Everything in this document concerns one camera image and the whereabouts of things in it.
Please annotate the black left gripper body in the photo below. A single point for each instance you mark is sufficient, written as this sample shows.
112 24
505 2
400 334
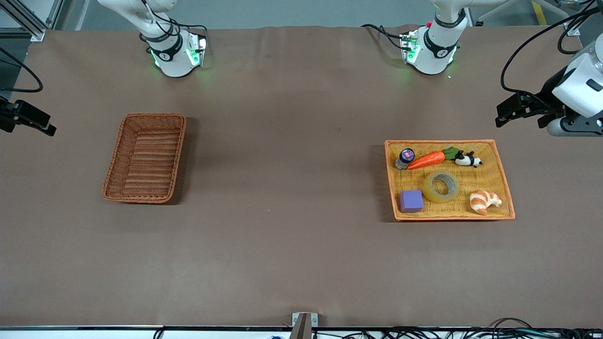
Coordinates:
549 95

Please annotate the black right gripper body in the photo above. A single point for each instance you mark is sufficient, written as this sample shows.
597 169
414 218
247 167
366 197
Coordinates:
5 117

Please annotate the yellow clear tape roll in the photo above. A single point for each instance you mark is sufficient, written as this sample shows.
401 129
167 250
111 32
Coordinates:
431 190

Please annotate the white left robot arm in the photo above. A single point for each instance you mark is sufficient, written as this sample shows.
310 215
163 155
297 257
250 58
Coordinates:
435 47

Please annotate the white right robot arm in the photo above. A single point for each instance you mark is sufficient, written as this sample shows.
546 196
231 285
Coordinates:
172 56

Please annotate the orange flat wicker basket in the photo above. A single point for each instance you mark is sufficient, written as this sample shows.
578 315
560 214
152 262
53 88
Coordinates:
452 209

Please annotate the brown deep wicker basket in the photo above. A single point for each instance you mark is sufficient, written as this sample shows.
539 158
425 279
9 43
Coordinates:
146 160

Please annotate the black white panda toy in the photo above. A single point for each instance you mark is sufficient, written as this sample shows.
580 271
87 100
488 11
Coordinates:
466 160

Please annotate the toy croissant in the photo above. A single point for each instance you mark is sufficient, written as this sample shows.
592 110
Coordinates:
483 201

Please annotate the orange toy carrot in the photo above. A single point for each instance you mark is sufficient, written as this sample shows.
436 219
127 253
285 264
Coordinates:
426 160

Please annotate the small jar purple lid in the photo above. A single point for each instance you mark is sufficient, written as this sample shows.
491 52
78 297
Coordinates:
405 157

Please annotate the purple foam cube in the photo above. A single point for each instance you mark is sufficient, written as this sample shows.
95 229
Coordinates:
411 201

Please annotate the brown table cover mat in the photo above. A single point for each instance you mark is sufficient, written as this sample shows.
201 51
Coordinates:
292 235

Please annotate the aluminium frame profile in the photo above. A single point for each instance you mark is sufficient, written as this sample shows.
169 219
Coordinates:
28 21

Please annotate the metal table edge bracket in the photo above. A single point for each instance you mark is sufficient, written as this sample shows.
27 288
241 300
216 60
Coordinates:
304 325

